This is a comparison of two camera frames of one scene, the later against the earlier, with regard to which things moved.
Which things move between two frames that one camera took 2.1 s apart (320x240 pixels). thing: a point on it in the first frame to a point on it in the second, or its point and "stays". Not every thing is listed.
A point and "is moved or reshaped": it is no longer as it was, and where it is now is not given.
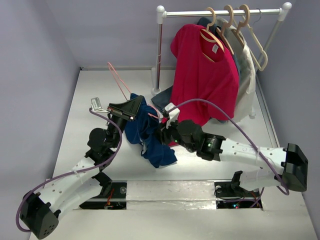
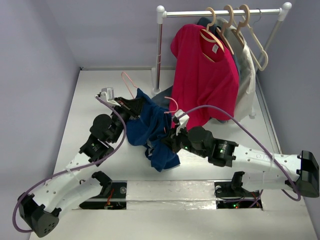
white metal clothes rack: x=161 y=14 stays
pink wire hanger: x=109 y=64 to x=136 y=87
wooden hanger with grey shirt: x=221 y=31 stays
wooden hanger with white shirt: x=241 y=24 stays
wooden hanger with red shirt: x=208 y=57 stays
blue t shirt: x=145 y=128 is moved or reshaped
